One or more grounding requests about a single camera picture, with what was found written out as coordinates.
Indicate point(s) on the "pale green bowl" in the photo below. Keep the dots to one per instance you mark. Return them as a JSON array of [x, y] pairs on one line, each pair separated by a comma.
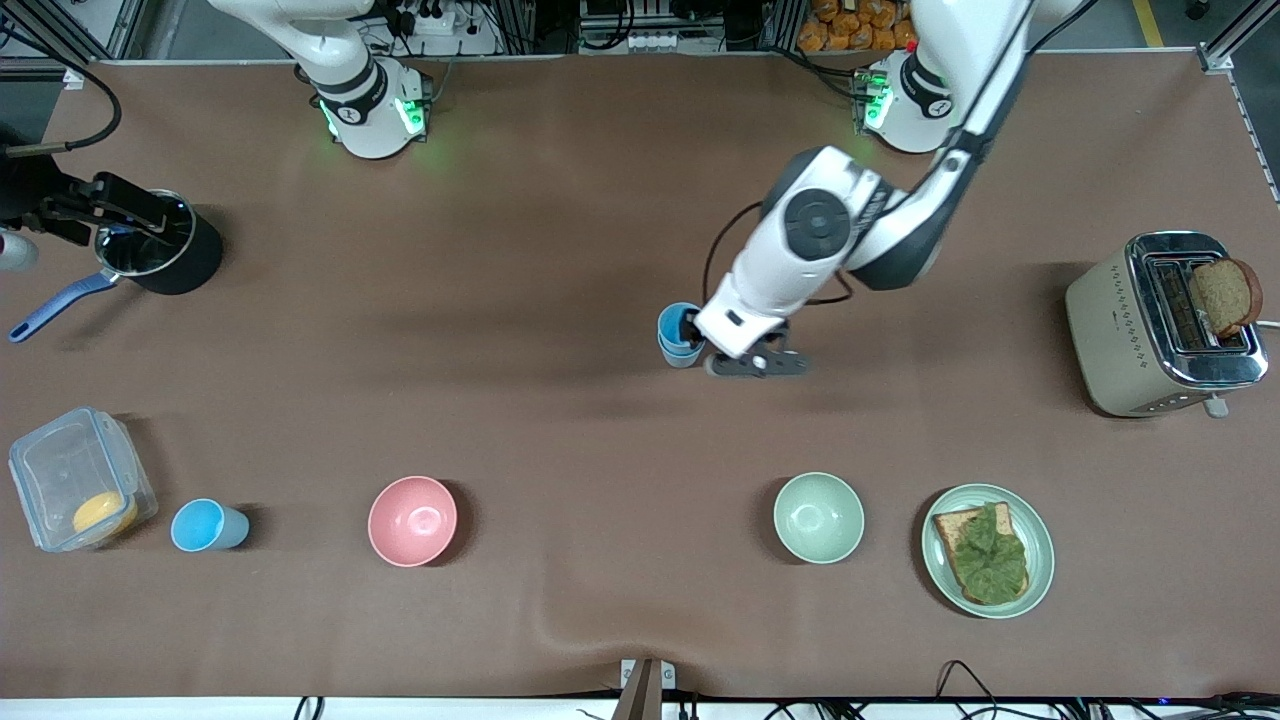
[[818, 518]]

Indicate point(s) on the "beige chrome toaster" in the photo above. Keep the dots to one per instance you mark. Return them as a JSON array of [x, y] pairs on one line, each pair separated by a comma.
[[1110, 340]]

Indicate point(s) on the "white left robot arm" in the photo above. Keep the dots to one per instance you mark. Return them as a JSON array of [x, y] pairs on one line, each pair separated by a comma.
[[830, 225]]

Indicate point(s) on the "clear plastic food container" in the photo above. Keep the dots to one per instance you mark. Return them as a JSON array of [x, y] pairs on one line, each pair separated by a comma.
[[60, 470]]

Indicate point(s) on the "metal table corner bracket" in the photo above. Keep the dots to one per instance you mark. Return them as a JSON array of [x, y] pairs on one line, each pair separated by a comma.
[[73, 78], [1215, 57]]

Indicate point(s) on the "yellow round food piece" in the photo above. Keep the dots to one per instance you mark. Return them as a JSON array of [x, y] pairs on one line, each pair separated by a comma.
[[103, 513]]

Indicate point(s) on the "dark brown bread slice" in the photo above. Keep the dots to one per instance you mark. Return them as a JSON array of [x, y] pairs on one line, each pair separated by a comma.
[[1228, 298]]

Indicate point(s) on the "white power strip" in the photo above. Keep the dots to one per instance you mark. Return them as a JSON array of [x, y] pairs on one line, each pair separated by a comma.
[[430, 18]]

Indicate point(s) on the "bag of orange snacks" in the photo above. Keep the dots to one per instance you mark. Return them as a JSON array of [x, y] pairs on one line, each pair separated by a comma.
[[860, 25]]

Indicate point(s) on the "pale green plate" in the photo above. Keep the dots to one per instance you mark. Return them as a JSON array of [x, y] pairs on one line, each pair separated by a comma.
[[1040, 545]]

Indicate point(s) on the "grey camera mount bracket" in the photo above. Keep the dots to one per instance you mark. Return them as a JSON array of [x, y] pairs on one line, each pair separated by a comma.
[[640, 690]]

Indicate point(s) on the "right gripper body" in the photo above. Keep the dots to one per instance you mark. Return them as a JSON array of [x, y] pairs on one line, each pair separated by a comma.
[[30, 188]]

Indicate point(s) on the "light blue plastic cup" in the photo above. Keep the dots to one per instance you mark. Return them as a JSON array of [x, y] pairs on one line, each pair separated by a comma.
[[678, 358], [668, 325], [205, 526]]

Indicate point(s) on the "pink bowl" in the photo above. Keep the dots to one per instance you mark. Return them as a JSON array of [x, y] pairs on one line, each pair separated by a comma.
[[412, 521]]

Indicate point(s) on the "brown toast slice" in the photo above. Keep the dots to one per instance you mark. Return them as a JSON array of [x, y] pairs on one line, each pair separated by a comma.
[[950, 525]]

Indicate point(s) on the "green lettuce leaf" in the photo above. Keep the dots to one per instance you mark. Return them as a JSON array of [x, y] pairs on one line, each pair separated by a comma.
[[990, 560]]

